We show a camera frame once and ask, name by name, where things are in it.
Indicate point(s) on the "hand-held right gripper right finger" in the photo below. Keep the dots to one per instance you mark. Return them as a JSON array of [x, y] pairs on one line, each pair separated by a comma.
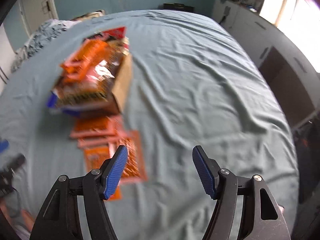
[[203, 170]]

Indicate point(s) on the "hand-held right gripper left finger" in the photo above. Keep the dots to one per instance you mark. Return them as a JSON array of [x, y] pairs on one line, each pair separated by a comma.
[[117, 170]]

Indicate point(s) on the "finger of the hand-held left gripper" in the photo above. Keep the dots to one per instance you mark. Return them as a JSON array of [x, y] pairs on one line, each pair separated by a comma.
[[16, 162], [3, 146]]

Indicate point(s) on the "blue snack packet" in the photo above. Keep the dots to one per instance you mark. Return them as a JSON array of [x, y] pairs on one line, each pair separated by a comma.
[[62, 107]]

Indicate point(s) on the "cardboard box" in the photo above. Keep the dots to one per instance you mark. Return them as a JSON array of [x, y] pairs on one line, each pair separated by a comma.
[[123, 85]]

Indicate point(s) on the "red snack packet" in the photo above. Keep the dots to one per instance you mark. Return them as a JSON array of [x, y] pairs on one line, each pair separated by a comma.
[[113, 33]]

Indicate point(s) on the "white wardrobe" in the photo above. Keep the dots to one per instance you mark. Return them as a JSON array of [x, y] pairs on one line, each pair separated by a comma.
[[3, 62]]

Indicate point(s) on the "pile of blue-grey clothes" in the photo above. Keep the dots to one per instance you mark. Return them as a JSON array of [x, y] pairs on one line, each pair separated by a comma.
[[40, 42]]

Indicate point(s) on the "white low cabinet row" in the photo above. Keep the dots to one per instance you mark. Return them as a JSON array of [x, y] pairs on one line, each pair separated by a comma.
[[275, 55]]

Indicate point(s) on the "grey room door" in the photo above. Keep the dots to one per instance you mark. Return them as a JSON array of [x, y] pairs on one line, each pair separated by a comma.
[[40, 0]]

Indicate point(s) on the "beige bag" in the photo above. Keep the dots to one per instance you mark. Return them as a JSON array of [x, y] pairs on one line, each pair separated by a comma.
[[88, 15]]

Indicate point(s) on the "black bag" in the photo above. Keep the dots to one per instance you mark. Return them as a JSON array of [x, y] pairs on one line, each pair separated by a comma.
[[178, 7]]

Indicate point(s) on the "small items on counter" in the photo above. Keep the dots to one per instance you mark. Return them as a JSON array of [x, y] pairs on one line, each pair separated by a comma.
[[241, 2]]

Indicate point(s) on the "bright window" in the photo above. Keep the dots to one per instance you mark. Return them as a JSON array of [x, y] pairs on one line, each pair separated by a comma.
[[295, 10]]

